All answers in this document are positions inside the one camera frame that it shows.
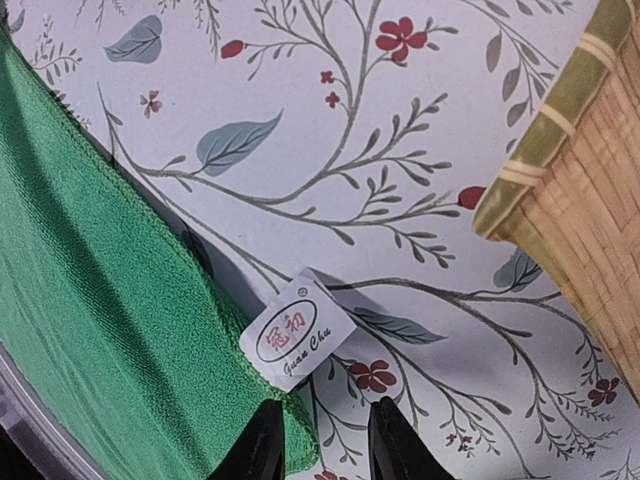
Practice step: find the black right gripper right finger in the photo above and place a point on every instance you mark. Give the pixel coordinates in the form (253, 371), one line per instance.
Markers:
(396, 451)

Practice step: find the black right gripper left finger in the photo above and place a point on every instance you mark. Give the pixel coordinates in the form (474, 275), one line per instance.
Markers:
(259, 451)

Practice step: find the green towel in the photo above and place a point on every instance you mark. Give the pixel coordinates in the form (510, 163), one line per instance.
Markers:
(112, 320)

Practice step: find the yellow woven bamboo tray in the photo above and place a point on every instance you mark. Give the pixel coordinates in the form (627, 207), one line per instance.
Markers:
(569, 194)

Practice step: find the aluminium front rail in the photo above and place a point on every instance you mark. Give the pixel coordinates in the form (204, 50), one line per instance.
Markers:
(45, 442)

